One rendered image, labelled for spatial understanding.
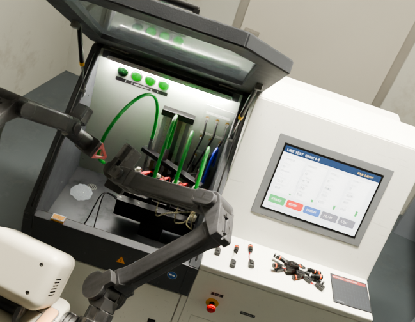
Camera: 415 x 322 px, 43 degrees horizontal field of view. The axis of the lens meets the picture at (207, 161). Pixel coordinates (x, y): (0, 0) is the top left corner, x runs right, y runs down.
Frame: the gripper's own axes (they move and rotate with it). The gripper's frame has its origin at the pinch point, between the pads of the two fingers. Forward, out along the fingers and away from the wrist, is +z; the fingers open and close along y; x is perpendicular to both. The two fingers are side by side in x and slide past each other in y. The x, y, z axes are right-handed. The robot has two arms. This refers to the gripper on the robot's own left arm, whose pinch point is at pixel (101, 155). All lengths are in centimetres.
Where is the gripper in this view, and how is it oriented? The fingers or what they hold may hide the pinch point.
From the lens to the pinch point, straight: 200.5
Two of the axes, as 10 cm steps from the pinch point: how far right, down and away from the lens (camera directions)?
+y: -6.7, -3.9, 6.3
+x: -5.9, 7.9, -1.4
